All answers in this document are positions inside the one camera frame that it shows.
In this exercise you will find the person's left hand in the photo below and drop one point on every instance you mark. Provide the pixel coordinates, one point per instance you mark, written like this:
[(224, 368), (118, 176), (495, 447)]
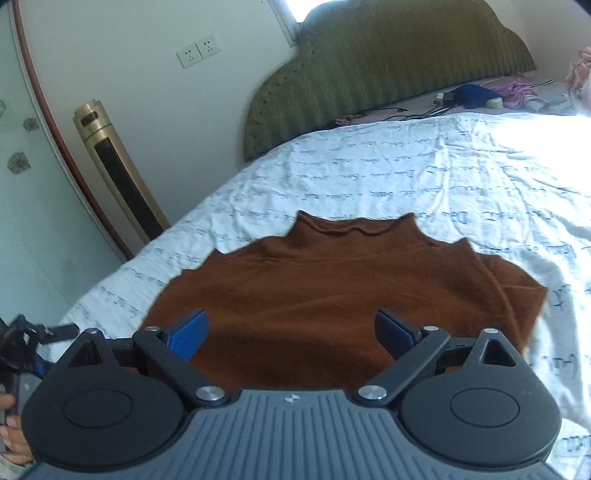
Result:
[(14, 441)]

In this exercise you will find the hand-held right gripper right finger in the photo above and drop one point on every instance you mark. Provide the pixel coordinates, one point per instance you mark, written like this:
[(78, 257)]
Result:
[(393, 333)]

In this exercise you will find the tape roll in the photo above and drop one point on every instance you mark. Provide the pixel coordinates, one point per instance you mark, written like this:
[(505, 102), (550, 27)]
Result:
[(495, 103)]

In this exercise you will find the brown knit sweater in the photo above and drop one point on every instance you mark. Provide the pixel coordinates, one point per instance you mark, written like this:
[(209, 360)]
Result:
[(323, 286)]

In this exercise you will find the dark blue cloth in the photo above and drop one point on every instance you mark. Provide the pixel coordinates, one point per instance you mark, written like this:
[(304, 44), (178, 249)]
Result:
[(475, 95)]

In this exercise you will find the frosted glass sliding door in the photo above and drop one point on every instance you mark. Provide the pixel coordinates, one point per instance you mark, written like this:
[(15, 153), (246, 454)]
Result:
[(32, 138)]

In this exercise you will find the white charger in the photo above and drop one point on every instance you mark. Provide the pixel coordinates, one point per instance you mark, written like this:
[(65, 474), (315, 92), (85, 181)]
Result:
[(445, 97)]

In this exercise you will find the gold tower fan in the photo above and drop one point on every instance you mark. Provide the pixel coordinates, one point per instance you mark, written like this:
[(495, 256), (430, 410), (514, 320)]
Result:
[(120, 180)]

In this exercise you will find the light pink crumpled cloth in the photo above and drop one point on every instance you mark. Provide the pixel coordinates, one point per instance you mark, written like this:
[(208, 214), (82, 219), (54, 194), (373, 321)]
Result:
[(581, 69)]

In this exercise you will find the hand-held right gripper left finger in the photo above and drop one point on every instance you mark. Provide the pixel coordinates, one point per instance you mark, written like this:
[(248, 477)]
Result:
[(189, 333)]

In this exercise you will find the green padded headboard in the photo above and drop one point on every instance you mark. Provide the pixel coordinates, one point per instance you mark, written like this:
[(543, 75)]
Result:
[(369, 60)]

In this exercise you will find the window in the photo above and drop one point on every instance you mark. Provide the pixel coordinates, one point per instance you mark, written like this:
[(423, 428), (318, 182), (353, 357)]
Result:
[(295, 14)]

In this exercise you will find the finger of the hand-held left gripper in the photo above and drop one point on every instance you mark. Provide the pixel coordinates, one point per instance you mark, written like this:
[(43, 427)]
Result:
[(60, 331)]

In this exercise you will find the white wall socket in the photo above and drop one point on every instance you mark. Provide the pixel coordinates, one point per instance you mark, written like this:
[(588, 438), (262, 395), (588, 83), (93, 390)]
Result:
[(188, 57), (207, 47)]

